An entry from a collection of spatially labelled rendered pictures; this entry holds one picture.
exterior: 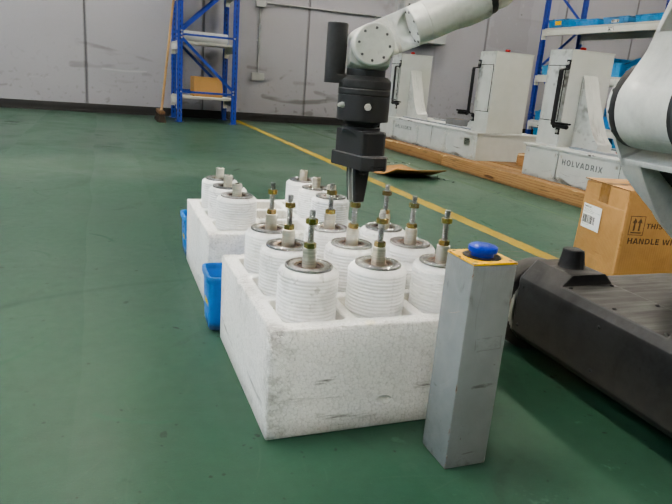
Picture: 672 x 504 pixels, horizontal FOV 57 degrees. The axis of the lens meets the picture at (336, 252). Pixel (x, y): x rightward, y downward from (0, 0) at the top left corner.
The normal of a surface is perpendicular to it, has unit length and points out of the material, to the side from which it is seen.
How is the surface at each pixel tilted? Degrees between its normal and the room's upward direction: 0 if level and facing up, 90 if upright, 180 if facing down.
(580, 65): 90
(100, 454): 0
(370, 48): 90
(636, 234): 90
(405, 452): 0
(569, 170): 90
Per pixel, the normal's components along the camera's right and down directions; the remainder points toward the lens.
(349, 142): -0.83, 0.09
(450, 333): -0.93, 0.02
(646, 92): -0.89, -0.20
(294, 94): 0.34, 0.28
